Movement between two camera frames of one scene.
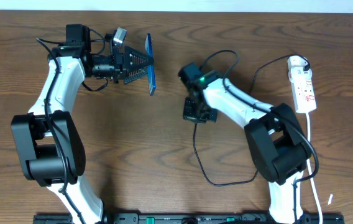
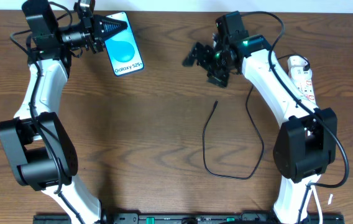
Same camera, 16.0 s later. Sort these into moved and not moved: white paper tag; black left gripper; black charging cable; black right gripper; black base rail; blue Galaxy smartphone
Moved: black right gripper; black left gripper; black charging cable; blue Galaxy smartphone
Not moved: black base rail; white paper tag
